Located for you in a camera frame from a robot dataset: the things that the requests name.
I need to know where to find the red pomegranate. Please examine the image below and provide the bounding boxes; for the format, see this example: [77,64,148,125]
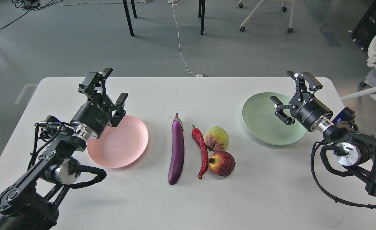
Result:
[208,150,236,177]

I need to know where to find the black table leg right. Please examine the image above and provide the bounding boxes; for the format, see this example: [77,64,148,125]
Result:
[198,0,206,35]

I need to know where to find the black table leg left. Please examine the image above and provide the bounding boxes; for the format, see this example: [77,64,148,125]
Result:
[122,0,137,36]

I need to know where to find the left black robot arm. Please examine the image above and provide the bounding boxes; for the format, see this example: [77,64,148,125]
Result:
[0,67,128,230]

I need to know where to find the pink plate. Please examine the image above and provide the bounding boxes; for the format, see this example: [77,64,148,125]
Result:
[87,115,149,168]

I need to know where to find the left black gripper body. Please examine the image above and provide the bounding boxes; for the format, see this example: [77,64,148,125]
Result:
[70,95,126,139]

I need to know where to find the white floor cable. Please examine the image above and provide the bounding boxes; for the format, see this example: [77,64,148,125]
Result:
[168,0,203,78]

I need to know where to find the purple eggplant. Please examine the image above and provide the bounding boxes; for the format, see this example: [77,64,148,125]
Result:
[168,113,185,185]

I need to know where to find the red chili pepper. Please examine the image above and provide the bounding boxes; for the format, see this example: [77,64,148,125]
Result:
[192,124,209,180]

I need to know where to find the light green plate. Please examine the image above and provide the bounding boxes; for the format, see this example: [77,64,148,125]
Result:
[242,92,306,146]

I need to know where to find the black floor cables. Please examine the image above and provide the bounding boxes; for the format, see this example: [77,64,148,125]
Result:
[0,0,61,38]

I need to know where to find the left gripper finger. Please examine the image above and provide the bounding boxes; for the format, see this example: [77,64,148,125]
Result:
[78,67,113,96]
[113,93,128,111]

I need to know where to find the black table leg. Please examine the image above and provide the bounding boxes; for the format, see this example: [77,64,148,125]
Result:
[122,0,137,36]
[198,0,206,35]

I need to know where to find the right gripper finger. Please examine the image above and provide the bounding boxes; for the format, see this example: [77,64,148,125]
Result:
[286,71,323,96]
[270,96,296,125]

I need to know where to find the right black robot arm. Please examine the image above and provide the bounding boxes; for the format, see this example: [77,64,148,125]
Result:
[271,71,376,209]

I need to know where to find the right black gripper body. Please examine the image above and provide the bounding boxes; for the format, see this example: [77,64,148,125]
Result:
[289,93,333,132]

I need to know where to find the green pink custard apple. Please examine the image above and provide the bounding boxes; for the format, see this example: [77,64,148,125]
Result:
[204,126,229,152]

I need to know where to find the white chair base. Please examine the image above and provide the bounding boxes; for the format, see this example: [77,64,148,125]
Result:
[240,0,297,34]

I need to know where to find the black equipment case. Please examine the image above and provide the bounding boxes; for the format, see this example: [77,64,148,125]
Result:
[351,0,376,51]

